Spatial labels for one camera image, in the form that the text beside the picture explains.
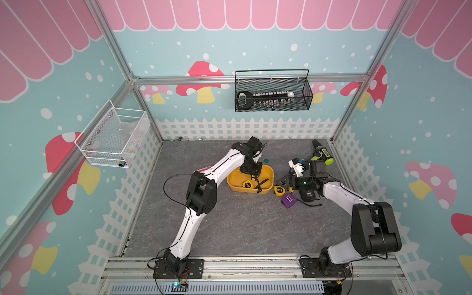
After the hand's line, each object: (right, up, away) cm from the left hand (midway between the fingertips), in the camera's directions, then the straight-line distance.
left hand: (256, 175), depth 94 cm
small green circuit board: (-33, -42, -21) cm, 58 cm away
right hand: (+12, -3, -5) cm, 13 cm away
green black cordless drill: (+40, +12, +15) cm, 44 cm away
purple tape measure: (+16, -12, -3) cm, 21 cm away
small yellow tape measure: (+12, -8, 0) cm, 15 cm away
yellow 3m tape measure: (-4, -5, +3) cm, 7 cm away
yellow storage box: (+4, -3, -2) cm, 6 cm away
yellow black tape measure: (+26, -10, -3) cm, 28 cm away
